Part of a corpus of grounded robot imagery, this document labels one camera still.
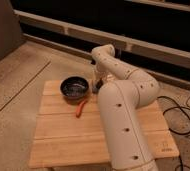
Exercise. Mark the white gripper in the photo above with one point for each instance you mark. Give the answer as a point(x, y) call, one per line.
point(98, 75)

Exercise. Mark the grey cabinet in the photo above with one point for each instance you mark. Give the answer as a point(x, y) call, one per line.
point(11, 35)

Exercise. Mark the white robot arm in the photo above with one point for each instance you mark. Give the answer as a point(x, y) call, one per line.
point(118, 101)

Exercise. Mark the black bowl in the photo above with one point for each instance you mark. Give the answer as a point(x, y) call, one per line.
point(74, 87)

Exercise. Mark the wooden table board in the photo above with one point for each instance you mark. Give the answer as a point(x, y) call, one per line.
point(62, 139)

